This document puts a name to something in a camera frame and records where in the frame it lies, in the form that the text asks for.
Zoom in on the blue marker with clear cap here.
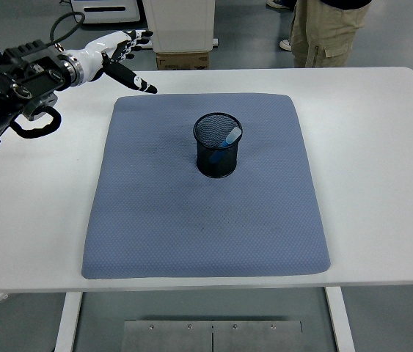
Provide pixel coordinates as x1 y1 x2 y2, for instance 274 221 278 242
208 127 243 165

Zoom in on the white column stand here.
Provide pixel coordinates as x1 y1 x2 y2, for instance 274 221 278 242
121 0 220 54

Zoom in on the brown cardboard box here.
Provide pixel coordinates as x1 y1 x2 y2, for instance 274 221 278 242
155 51 211 70

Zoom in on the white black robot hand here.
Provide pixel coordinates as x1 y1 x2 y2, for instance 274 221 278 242
76 29 158 95

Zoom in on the blue-grey textured mat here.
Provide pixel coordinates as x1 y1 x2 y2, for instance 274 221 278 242
81 92 332 280

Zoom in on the white table leg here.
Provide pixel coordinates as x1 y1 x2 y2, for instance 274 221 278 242
52 292 83 352
324 286 356 352

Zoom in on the white appliance with black slot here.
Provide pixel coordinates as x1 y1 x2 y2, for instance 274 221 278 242
70 0 142 25

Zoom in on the person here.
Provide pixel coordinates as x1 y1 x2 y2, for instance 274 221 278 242
266 0 372 69

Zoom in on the black mesh pen holder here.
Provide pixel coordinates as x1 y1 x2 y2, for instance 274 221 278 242
192 111 244 180

